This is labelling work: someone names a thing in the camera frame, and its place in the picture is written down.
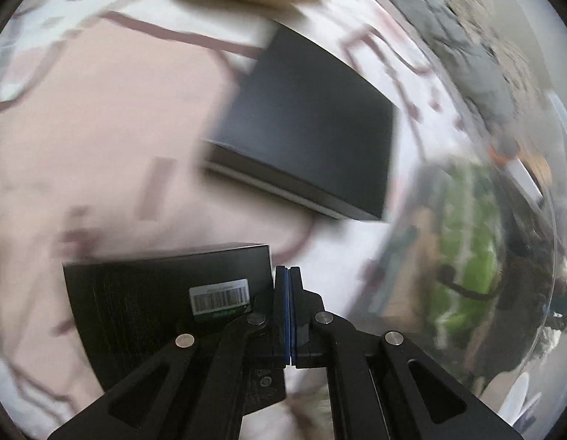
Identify plain black box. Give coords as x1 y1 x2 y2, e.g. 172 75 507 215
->
203 23 396 221

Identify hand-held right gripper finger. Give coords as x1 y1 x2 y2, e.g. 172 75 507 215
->
47 266 291 440
288 266 524 440

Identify clear plastic storage bin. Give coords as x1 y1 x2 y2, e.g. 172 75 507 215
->
370 92 567 422

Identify grey duvet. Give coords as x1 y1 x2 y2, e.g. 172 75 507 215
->
370 0 518 124

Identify black box with barcode label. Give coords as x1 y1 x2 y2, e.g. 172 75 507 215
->
63 243 272 392

